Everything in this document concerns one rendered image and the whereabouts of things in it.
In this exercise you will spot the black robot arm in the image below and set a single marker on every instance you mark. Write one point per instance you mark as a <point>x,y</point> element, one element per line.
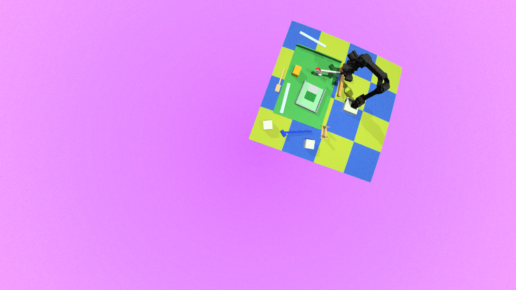
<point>365,60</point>

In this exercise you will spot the yellow block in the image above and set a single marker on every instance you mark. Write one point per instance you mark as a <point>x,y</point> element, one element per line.
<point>296,71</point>

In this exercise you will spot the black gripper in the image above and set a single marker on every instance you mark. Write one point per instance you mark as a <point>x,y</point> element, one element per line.
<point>348,75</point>

